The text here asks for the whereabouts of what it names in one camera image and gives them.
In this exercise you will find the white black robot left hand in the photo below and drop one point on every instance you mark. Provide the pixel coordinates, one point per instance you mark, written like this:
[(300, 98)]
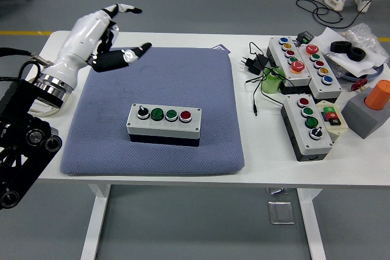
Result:
[(82, 37)]

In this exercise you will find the grey four-button control box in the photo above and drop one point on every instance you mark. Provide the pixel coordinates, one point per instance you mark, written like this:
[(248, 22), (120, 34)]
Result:
[(164, 126), (317, 145)]

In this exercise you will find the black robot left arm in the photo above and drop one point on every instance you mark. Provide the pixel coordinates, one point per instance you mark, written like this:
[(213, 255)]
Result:
[(18, 114)]

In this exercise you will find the grey five-button emergency-stop box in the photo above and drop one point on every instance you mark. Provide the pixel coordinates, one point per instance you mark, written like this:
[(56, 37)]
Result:
[(323, 89), (301, 78)]

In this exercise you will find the white oval tray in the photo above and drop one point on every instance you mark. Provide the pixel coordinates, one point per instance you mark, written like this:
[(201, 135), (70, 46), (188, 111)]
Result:
[(51, 113)]

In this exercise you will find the blue-grey padded mat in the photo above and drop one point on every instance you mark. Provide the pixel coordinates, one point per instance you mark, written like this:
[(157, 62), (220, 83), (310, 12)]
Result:
[(182, 74)]

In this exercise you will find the purple white label card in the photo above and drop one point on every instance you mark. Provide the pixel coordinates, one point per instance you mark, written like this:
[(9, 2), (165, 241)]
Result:
[(221, 48)]

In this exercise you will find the black power adapter plug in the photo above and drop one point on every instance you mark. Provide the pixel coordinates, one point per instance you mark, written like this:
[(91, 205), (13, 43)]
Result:
[(254, 64)]

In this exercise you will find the white table leg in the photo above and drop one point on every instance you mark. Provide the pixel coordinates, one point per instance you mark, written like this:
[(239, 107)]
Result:
[(96, 217), (312, 226)]

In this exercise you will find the translucent green cylinder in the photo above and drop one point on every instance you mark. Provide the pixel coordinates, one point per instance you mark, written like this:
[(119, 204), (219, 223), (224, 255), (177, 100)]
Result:
[(271, 85)]

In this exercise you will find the small black terminal module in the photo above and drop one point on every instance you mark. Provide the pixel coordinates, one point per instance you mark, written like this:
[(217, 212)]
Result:
[(304, 37)]

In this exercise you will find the white paper sheet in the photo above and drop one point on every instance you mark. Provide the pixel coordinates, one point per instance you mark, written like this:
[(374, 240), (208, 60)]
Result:
[(326, 39)]

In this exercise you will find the small silver floor plate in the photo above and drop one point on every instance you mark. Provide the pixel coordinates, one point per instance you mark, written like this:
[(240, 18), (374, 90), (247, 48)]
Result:
[(277, 191)]

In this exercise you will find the silver floor socket plate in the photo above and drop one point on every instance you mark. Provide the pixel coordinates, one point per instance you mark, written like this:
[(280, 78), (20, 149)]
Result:
[(281, 212)]

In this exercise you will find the clear bubble wrap bag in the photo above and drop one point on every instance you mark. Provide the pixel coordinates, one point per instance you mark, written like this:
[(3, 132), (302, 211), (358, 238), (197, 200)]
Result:
[(362, 36)]

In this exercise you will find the blue-rimmed round disc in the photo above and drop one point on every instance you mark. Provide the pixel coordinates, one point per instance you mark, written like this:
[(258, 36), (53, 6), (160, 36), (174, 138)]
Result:
[(370, 76)]

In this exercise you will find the grey block holder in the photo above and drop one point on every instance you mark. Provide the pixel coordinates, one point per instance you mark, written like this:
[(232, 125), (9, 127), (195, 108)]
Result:
[(362, 120)]

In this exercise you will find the orange cylinder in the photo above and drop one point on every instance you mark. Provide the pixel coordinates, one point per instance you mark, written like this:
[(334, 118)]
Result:
[(379, 94)]

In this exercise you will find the cream three-key switch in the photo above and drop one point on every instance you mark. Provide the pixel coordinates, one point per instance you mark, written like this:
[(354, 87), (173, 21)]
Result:
[(332, 117)]

